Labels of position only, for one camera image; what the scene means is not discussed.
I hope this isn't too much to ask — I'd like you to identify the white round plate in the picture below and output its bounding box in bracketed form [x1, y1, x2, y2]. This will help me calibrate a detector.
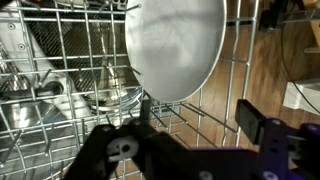
[124, 0, 228, 103]

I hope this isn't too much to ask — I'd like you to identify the dishwasher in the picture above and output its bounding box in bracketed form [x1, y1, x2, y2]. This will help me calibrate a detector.
[0, 0, 144, 180]

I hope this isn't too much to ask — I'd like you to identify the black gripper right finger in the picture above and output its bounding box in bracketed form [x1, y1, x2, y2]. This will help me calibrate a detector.
[234, 99, 302, 180]

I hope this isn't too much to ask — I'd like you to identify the white paper sheet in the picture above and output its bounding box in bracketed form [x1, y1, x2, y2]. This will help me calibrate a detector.
[282, 79, 320, 116]

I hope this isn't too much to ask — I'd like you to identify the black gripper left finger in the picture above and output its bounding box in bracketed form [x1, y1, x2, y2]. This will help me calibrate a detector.
[63, 99, 162, 180]

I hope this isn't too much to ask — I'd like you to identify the wire dishwasher rack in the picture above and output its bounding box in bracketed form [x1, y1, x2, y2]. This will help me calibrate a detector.
[0, 0, 261, 180]

